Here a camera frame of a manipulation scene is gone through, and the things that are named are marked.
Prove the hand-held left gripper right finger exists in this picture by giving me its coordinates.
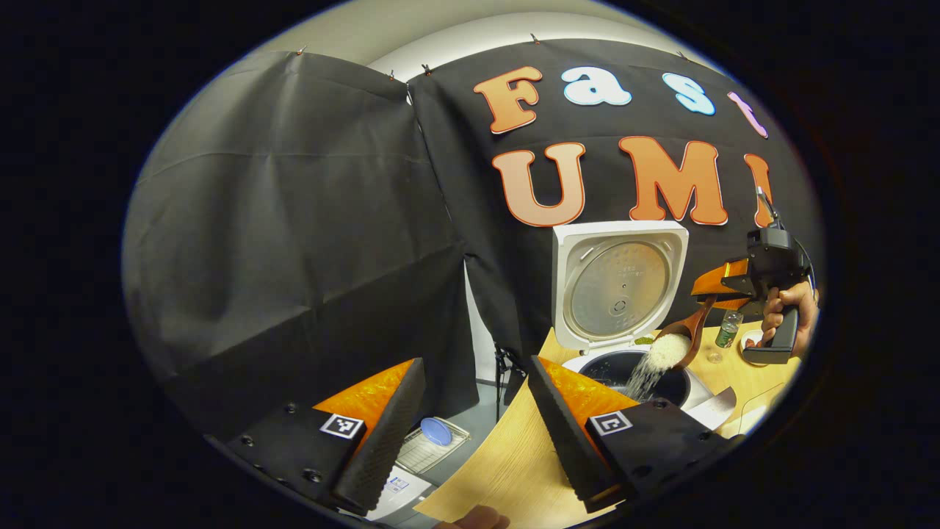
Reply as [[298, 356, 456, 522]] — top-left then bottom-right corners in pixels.
[[527, 356, 742, 514]]

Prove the white rice cooker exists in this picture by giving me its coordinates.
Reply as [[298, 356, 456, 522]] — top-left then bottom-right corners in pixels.
[[551, 220, 737, 434]]

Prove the white box appliance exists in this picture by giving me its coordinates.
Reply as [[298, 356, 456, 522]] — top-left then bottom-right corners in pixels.
[[367, 467, 434, 521]]

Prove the black backdrop cloth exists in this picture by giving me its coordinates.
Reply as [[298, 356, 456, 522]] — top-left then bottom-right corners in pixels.
[[121, 37, 823, 442]]

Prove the black stand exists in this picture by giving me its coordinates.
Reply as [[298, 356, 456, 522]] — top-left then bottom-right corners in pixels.
[[493, 342, 526, 423]]

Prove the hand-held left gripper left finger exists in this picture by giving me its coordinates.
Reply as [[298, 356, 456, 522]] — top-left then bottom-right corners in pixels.
[[206, 358, 427, 517]]

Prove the brown wooden spoon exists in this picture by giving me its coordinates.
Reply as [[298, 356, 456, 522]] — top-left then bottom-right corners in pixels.
[[654, 294, 718, 370]]

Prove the white wire basket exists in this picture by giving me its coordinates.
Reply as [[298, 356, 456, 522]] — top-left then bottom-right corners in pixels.
[[394, 417, 471, 475]]

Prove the clear plastic water bottle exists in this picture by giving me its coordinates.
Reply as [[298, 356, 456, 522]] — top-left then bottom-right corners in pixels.
[[707, 310, 744, 364]]

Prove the white rice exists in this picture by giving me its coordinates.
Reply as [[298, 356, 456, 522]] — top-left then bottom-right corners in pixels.
[[624, 334, 693, 401]]

